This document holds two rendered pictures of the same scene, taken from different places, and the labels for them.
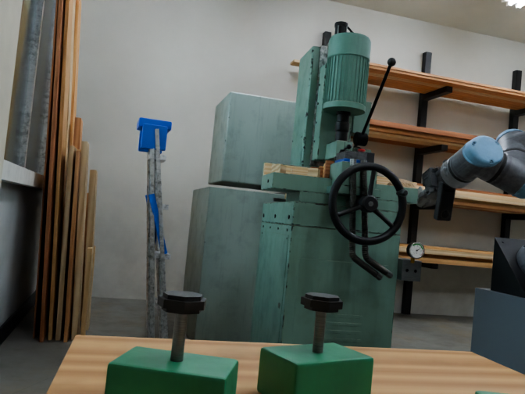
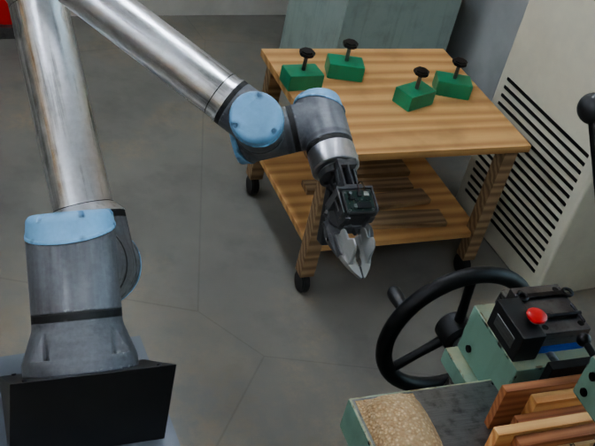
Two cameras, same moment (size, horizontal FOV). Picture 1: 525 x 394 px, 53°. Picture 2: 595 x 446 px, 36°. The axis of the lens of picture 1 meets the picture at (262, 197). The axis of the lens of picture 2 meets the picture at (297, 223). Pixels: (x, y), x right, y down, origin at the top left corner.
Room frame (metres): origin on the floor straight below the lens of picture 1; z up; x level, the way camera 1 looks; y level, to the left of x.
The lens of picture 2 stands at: (2.87, -0.98, 1.84)
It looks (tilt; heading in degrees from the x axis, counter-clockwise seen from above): 37 degrees down; 164
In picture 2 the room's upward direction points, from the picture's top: 14 degrees clockwise
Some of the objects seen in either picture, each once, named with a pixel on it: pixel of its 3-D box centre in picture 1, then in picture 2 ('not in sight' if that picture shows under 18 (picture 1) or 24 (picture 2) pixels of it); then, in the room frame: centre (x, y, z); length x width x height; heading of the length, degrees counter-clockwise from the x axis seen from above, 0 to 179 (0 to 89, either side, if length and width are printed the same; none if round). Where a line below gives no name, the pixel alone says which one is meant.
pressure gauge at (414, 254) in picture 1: (414, 252); not in sight; (2.01, -0.60, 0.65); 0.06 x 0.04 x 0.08; 101
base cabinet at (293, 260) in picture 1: (316, 309); not in sight; (2.28, -0.28, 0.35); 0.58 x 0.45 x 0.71; 11
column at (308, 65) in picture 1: (320, 130); not in sight; (2.45, -0.24, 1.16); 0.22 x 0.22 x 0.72; 11
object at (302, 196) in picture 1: (340, 202); not in sight; (2.11, -0.31, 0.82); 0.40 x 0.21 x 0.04; 101
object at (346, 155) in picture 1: (355, 157); (537, 317); (1.97, -0.34, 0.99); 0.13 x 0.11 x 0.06; 101
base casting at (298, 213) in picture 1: (324, 217); not in sight; (2.29, -0.28, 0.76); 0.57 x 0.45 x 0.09; 11
